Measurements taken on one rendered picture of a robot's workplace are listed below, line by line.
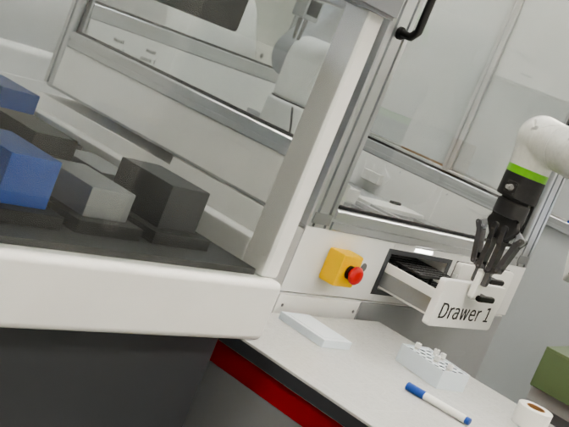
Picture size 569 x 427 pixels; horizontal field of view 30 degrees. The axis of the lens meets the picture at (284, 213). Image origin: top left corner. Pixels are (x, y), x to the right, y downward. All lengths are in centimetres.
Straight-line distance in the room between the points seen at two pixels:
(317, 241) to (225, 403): 44
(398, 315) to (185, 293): 107
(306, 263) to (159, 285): 71
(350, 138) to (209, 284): 64
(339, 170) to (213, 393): 52
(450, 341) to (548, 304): 136
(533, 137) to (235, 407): 89
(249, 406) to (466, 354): 116
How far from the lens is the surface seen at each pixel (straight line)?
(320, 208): 215
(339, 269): 221
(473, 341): 295
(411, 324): 263
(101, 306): 148
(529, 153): 235
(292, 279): 218
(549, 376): 251
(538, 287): 418
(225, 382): 193
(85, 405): 166
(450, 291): 236
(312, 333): 206
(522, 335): 420
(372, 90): 214
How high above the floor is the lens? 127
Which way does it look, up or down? 9 degrees down
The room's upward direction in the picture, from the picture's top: 22 degrees clockwise
